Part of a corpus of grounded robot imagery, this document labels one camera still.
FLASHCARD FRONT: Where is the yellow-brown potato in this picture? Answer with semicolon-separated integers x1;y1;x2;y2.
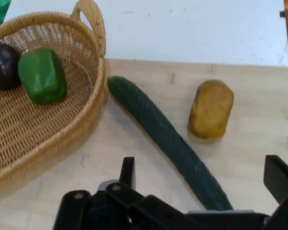
188;80;235;139

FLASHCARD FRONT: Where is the green bell pepper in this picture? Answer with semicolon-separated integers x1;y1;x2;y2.
17;48;68;105

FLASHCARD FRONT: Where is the woven wicker basket with handles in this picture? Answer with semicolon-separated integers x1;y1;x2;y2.
0;0;109;192

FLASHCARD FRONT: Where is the long dark green cucumber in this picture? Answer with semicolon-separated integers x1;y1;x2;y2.
107;76;234;211

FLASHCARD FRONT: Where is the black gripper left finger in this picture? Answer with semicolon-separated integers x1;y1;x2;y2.
53;157;202;230

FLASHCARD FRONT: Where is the dark avocado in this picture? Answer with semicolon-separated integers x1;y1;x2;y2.
0;43;22;91

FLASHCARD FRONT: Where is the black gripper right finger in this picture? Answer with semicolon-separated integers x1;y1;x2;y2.
263;155;288;230

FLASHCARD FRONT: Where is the light wooden cutting board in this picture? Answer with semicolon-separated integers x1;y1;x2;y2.
0;58;288;230

